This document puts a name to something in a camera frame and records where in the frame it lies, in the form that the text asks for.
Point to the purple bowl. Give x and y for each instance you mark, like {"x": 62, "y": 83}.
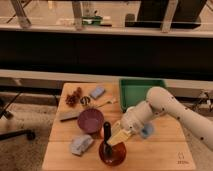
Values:
{"x": 90, "y": 120}

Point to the crumpled blue cloth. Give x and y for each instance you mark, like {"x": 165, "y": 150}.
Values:
{"x": 80, "y": 144}

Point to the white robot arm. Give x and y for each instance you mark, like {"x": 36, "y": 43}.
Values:
{"x": 160, "y": 101}

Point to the wooden fork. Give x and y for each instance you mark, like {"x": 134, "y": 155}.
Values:
{"x": 112, "y": 101}

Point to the black monitor stand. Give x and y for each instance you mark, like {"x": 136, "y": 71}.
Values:
{"x": 178, "y": 14}

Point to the black dish brush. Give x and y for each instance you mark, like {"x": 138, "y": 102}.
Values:
{"x": 107, "y": 135}

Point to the black office chair base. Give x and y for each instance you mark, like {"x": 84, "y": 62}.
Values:
{"x": 9, "y": 116}

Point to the blue sponge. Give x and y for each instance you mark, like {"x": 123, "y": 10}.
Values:
{"x": 97, "y": 92}

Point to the black metal clip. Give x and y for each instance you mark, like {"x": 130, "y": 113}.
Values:
{"x": 85, "y": 100}

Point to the red bowl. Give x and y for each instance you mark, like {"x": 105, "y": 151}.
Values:
{"x": 112, "y": 155}

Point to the green plastic tray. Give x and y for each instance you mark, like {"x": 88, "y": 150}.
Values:
{"x": 133, "y": 91}

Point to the small blue cup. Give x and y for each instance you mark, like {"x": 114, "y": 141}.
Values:
{"x": 147, "y": 130}

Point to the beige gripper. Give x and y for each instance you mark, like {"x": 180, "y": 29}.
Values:
{"x": 124, "y": 129}

